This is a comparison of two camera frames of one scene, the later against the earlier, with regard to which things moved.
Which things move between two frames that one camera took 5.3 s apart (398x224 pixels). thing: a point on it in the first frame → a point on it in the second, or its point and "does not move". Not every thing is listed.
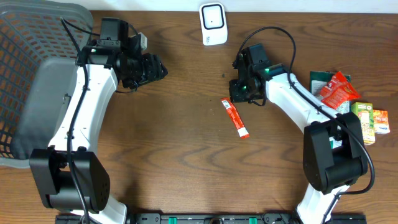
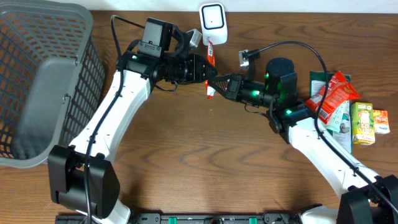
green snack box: [365, 110] does not move
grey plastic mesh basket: [41, 44] does not move
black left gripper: [153, 71] → [197, 66]
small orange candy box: [380, 121] does not move
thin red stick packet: [236, 117] → [211, 57]
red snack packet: [337, 91] does not move
